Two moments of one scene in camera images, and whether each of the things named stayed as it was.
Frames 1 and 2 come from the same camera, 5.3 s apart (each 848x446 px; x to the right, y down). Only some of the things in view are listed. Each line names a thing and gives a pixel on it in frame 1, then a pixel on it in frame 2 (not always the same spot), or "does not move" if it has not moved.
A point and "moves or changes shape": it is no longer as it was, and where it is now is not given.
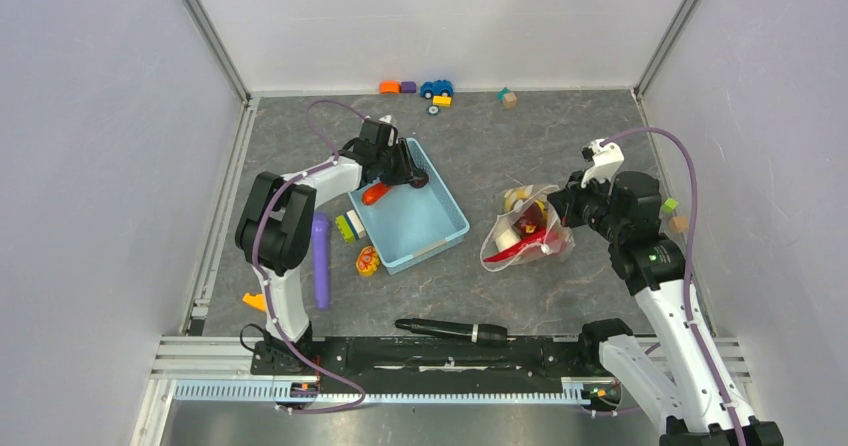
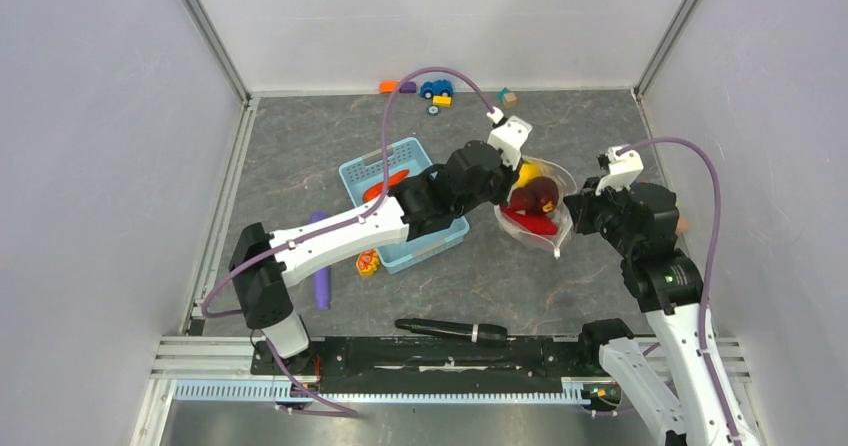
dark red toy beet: (531, 220) to (536, 197)
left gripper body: (390, 160) to (497, 192)
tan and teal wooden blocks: (508, 97) does not move
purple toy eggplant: (321, 258) does not move
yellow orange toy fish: (367, 261) does not move
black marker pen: (474, 333) does not move
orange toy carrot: (374, 192) does not move
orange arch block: (389, 87) does not move
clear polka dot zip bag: (530, 229) moves or changes shape
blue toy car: (437, 88) does not move
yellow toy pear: (513, 196) moves or changes shape
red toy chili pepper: (533, 241) to (536, 222)
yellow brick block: (442, 101) does not move
